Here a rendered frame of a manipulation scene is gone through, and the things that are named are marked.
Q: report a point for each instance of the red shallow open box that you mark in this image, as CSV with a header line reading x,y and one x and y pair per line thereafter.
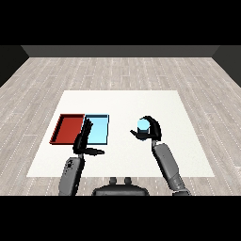
x,y
67,128

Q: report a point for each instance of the dark grey robot body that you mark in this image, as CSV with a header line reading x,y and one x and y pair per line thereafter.
x,y
120,189

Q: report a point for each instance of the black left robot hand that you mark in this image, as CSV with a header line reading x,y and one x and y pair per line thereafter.
x,y
82,141

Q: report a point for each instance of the small blue can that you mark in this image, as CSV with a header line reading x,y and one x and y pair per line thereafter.
x,y
143,126

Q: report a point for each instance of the light blue shallow open box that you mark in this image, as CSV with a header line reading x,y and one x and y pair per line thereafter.
x,y
98,128

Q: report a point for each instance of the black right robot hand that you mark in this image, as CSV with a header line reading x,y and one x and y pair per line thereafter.
x,y
155,129

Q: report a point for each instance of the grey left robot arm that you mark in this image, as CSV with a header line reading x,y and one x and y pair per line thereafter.
x,y
71,174

